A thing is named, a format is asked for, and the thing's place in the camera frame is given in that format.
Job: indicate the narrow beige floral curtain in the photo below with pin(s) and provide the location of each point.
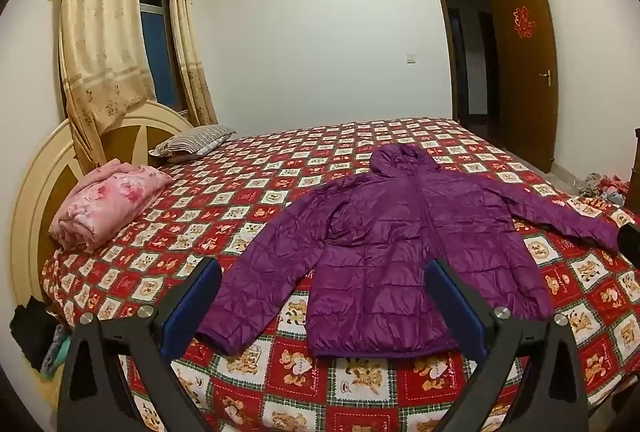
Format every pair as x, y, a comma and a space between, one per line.
190, 41

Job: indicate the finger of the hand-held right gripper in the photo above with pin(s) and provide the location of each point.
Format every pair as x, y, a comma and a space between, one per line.
631, 246

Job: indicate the dark wooden door frame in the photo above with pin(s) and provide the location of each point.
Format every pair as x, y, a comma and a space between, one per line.
440, 36

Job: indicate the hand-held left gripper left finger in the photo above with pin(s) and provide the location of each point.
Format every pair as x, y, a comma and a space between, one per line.
192, 307

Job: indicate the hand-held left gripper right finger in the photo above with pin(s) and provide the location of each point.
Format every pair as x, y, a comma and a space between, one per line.
462, 312

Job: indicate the pink floral folded blanket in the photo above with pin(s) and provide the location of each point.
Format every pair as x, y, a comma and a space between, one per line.
107, 204

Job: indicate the purple puffer jacket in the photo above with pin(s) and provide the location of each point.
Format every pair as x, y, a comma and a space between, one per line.
380, 252

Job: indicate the window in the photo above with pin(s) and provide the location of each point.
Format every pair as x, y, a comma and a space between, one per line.
157, 46

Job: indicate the black cloth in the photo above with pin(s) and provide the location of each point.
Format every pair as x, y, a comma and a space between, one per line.
32, 337

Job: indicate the teal cloth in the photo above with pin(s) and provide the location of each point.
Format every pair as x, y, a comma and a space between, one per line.
57, 357

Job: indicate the pile of colourful clutter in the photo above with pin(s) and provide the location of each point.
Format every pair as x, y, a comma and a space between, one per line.
600, 189

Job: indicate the striped pillow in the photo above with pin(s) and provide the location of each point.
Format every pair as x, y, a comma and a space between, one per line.
192, 141

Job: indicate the wide beige floral curtain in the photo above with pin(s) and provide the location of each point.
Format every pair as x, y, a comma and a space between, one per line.
100, 36

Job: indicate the cream wooden headboard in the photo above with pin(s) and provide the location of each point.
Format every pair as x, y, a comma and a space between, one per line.
35, 212

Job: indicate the brown wooden door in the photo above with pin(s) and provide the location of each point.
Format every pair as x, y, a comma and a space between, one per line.
525, 111

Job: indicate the red paper door decoration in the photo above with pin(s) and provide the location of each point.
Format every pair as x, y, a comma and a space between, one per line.
521, 21

